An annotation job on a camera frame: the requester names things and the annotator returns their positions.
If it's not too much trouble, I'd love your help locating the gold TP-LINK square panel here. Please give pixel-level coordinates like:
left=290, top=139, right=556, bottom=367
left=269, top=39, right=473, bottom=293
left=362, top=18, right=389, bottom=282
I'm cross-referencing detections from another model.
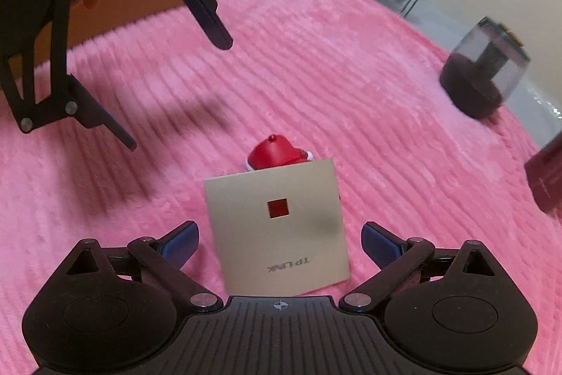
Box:
left=204, top=159, right=349, bottom=297

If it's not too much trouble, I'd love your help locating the red toy figure keychain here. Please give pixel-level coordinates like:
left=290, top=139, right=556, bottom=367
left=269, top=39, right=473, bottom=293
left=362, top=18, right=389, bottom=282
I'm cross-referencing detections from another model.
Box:
left=245, top=134, right=313, bottom=171

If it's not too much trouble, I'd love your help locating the brown cardboard box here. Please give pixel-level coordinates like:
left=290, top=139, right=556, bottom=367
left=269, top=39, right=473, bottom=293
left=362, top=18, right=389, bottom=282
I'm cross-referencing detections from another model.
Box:
left=7, top=0, right=188, bottom=73

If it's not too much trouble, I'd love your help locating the pink fuzzy blanket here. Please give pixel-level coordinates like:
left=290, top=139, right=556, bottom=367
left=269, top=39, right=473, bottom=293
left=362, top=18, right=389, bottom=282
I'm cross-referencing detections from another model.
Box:
left=1, top=0, right=561, bottom=374

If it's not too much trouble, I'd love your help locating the dark red cylindrical canister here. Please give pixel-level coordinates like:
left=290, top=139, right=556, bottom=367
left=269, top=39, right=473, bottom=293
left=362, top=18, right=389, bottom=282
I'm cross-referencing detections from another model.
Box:
left=525, top=144, right=561, bottom=213

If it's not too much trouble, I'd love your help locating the dark glass jar diffuser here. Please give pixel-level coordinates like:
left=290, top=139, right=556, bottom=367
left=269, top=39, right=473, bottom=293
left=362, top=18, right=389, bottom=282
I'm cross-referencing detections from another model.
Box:
left=439, top=16, right=531, bottom=120

